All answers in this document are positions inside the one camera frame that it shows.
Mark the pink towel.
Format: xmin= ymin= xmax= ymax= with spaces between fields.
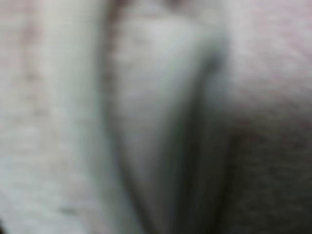
xmin=0 ymin=0 xmax=312 ymax=234

